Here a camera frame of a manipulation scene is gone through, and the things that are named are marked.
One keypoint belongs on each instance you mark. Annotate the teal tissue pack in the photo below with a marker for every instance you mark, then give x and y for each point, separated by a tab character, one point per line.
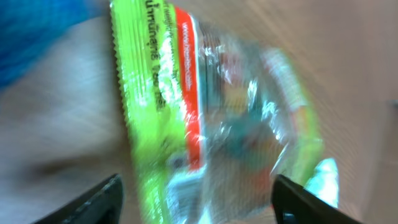
325	182

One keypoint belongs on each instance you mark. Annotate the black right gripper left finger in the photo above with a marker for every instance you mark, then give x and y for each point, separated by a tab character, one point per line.
100	205

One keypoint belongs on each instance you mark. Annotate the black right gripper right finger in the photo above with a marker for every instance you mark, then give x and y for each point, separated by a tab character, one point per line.
293	204

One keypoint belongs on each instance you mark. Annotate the blue snack bar wrapper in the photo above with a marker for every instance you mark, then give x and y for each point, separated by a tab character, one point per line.
30	27

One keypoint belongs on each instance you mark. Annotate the green candy bag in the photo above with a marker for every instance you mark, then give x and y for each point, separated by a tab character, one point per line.
213	119

